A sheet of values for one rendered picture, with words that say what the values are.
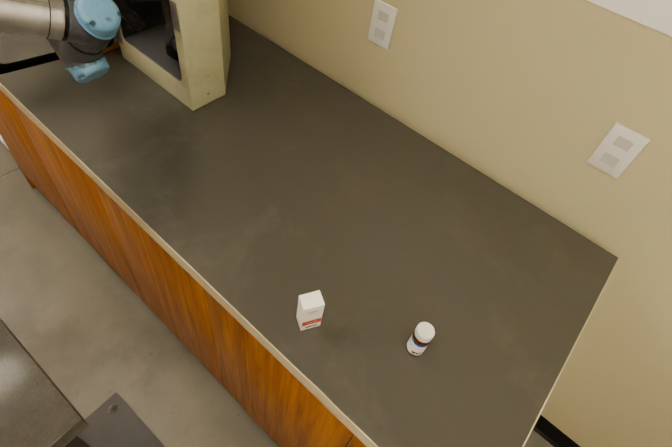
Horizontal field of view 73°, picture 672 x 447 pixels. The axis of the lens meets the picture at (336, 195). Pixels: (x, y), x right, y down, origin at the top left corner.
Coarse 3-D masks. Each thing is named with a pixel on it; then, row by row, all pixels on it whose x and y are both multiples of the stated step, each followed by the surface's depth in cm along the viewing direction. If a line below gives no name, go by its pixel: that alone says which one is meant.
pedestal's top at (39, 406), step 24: (0, 336) 78; (0, 360) 75; (24, 360) 76; (0, 384) 73; (24, 384) 73; (48, 384) 74; (0, 408) 71; (24, 408) 71; (48, 408) 72; (72, 408) 72; (0, 432) 69; (24, 432) 69; (48, 432) 69; (72, 432) 71
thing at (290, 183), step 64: (128, 64) 130; (256, 64) 138; (64, 128) 111; (128, 128) 114; (192, 128) 116; (256, 128) 119; (320, 128) 122; (384, 128) 126; (128, 192) 101; (192, 192) 103; (256, 192) 105; (320, 192) 108; (384, 192) 110; (448, 192) 113; (512, 192) 115; (192, 256) 92; (256, 256) 94; (320, 256) 96; (384, 256) 98; (448, 256) 100; (512, 256) 102; (576, 256) 104; (256, 320) 85; (384, 320) 88; (448, 320) 90; (512, 320) 92; (576, 320) 94; (320, 384) 79; (384, 384) 80; (448, 384) 82; (512, 384) 83
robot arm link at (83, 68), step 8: (48, 40) 90; (56, 40) 89; (56, 48) 90; (64, 48) 88; (72, 48) 86; (64, 56) 90; (72, 56) 89; (80, 56) 88; (88, 56) 88; (96, 56) 89; (104, 56) 94; (64, 64) 92; (72, 64) 90; (80, 64) 90; (88, 64) 91; (96, 64) 92; (104, 64) 93; (72, 72) 91; (80, 72) 91; (88, 72) 91; (96, 72) 92; (104, 72) 96; (80, 80) 92; (88, 80) 95
